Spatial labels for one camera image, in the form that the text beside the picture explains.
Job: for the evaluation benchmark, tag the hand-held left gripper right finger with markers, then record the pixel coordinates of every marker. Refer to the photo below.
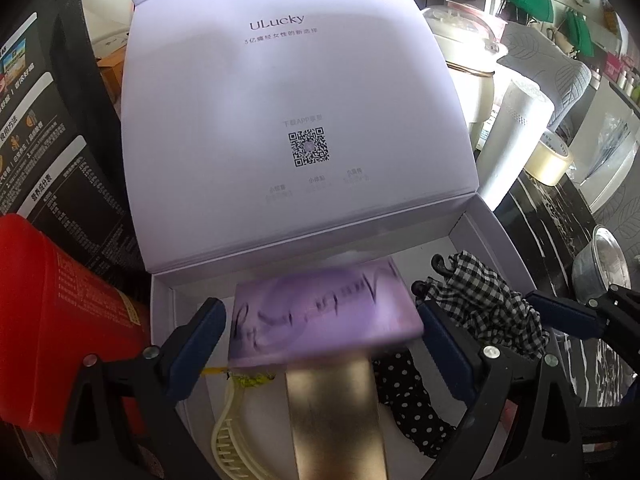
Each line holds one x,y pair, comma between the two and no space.
445,345

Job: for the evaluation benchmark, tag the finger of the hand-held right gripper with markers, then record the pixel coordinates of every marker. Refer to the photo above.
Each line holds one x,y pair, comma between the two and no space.
565,310

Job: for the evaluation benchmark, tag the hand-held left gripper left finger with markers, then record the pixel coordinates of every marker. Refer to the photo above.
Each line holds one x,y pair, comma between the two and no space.
200,340

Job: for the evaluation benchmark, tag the black white gingham scrunchie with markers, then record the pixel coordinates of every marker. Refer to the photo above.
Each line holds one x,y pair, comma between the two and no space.
480,295

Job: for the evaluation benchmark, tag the black polka dot scrunchie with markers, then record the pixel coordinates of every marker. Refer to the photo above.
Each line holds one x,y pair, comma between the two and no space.
410,400

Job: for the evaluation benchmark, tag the yellow hair claw clip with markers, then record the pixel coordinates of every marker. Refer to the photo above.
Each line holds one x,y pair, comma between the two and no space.
225,430

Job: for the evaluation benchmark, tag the purple card box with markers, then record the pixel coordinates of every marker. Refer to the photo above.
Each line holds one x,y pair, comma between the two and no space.
325,320

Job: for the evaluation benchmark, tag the gold rectangular box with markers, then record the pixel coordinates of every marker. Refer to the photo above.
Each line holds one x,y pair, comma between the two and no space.
335,420

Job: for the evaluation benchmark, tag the white gift box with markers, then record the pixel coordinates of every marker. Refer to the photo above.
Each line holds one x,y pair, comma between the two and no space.
300,85

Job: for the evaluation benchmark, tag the metal bowl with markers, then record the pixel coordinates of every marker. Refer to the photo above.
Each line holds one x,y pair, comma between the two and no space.
600,270

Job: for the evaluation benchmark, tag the grey leaf pattern chair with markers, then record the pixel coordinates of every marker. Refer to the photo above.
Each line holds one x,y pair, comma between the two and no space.
550,65
620,205

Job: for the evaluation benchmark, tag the red canister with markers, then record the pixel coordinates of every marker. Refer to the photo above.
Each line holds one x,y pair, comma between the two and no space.
65,310

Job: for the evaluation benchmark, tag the beige tape roll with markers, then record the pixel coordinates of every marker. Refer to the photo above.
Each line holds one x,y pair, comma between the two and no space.
545,165

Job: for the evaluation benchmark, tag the white cylinder bottle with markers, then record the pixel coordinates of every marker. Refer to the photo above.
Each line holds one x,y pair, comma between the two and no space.
510,150

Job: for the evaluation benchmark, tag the plastic bags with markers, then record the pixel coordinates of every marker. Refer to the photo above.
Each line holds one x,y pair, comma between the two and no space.
607,145

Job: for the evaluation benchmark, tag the black printed pouch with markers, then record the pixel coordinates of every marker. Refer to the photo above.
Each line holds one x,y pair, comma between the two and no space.
60,160

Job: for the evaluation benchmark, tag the row of bottles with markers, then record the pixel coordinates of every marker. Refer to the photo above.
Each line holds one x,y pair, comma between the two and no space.
625,77

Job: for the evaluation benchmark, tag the white appliance clear lid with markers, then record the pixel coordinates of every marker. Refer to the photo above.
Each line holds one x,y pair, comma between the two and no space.
470,85

